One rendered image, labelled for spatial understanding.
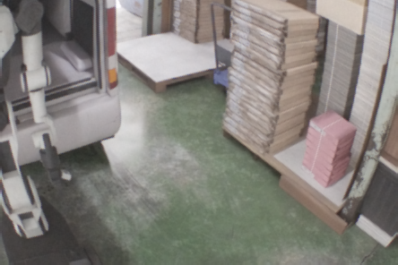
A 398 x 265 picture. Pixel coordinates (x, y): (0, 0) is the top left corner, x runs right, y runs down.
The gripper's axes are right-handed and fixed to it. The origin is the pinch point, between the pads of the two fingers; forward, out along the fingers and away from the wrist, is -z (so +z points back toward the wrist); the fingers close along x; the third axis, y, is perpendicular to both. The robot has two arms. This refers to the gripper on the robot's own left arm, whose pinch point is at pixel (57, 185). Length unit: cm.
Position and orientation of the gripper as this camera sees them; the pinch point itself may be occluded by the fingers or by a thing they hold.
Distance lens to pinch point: 166.0
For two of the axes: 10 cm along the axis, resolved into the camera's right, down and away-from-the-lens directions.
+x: 5.3, 2.6, -8.1
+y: 8.5, -2.4, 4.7
